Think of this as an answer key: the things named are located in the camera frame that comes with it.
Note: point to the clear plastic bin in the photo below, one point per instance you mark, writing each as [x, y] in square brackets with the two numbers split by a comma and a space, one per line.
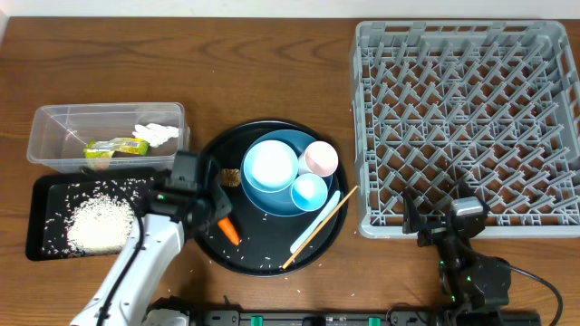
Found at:
[60, 134]

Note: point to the orange carrot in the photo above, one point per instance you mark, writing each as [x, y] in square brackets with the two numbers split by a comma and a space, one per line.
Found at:
[228, 229]

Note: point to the white rice pile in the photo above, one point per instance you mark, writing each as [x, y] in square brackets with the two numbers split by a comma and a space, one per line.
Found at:
[101, 225]

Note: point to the light blue bowl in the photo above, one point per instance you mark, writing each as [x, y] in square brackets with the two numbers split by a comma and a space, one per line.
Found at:
[270, 166]

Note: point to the black rectangular tray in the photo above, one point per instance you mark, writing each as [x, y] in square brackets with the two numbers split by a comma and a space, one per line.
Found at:
[56, 197]

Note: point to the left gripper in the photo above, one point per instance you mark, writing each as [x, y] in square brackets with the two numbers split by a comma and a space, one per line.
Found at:
[218, 190]

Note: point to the pink cup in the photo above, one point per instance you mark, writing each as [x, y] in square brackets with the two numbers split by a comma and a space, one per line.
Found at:
[319, 158]

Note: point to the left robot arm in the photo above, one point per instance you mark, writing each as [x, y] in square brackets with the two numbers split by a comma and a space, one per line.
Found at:
[156, 238]

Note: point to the dark blue plate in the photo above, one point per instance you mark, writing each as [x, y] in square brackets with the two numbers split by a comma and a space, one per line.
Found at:
[280, 203]

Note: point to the light blue cup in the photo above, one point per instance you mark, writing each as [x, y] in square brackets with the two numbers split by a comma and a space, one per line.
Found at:
[309, 192]

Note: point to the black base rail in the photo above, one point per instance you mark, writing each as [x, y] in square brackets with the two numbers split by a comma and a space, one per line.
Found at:
[174, 311]

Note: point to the wooden chopstick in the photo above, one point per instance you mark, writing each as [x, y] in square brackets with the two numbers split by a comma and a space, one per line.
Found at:
[318, 229]

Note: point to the grey dishwasher rack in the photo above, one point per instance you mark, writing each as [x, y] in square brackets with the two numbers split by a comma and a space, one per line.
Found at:
[494, 104]

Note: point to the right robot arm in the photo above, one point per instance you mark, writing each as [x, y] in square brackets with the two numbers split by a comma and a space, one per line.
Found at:
[478, 285]

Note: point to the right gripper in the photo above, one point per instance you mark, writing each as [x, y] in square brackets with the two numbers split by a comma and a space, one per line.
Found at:
[413, 224]

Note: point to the white tissue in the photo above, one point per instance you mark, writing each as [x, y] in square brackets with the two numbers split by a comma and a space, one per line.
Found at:
[155, 134]

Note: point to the round black serving tray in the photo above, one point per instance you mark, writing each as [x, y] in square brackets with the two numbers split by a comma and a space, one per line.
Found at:
[265, 239]

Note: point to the yellow green snack wrapper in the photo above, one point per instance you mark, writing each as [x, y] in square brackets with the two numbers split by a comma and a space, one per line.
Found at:
[101, 153]

